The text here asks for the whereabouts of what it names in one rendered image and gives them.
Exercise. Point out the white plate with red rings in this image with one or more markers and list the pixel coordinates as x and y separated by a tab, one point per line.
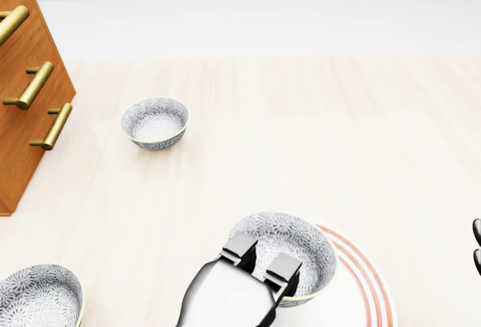
360	289

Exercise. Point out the silver and black right hand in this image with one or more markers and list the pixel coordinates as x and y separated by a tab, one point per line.
477	246

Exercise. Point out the patterned grey-white bowl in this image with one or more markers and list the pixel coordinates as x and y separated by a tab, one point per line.
41	297
156	126
300	237

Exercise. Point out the wooden cabinet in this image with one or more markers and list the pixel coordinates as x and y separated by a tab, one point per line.
5	208

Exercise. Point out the silver and black left hand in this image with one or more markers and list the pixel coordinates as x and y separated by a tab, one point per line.
225	297

